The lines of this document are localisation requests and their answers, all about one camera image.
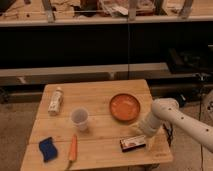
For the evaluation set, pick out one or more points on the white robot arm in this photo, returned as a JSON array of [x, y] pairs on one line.
[[167, 109]]

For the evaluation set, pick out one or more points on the orange ceramic bowl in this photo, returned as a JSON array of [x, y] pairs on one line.
[[124, 107]]

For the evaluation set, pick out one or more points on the translucent plastic cup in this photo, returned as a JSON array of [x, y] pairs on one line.
[[79, 118]]

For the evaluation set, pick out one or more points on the wooden table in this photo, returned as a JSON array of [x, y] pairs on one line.
[[99, 145]]

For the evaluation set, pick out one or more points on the white plastic bottle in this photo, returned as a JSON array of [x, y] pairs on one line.
[[55, 102]]

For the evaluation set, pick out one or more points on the orange carrot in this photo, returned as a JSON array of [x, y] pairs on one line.
[[73, 151]]

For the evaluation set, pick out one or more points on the metal shelf rack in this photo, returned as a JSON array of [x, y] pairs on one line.
[[50, 41]]

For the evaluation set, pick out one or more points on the blue sponge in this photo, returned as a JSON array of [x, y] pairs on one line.
[[48, 150]]

